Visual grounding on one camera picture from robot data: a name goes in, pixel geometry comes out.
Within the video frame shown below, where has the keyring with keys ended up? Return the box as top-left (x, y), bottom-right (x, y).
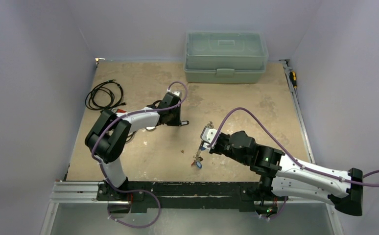
top-left (191, 121), bottom-right (214, 169)

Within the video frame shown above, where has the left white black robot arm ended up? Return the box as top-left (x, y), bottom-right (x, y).
top-left (85, 92), bottom-right (189, 200)

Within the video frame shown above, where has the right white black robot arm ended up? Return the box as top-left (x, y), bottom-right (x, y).
top-left (204, 131), bottom-right (363, 216)

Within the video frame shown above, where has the green plastic toolbox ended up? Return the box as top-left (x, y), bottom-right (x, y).
top-left (183, 32), bottom-right (269, 84)

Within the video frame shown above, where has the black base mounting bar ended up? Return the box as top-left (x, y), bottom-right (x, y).
top-left (97, 181), bottom-right (284, 214)

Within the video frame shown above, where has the yellow black screwdriver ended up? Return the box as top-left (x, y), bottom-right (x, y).
top-left (289, 71), bottom-right (297, 89)

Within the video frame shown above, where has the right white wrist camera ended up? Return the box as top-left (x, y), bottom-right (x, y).
top-left (200, 127), bottom-right (217, 150)

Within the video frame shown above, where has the red handled adjustable wrench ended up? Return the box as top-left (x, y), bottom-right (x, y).
top-left (111, 107), bottom-right (160, 133)

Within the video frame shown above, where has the black coiled cable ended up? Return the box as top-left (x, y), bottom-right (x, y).
top-left (85, 79), bottom-right (135, 143)

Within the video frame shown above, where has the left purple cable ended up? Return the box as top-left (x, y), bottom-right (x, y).
top-left (91, 81), bottom-right (189, 195)

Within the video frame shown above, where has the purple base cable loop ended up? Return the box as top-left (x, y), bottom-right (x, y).
top-left (107, 192), bottom-right (162, 230)

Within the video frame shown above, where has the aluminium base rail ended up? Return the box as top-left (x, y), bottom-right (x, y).
top-left (49, 181), bottom-right (128, 205)

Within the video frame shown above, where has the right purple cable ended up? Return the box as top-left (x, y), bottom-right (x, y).
top-left (209, 107), bottom-right (379, 188)

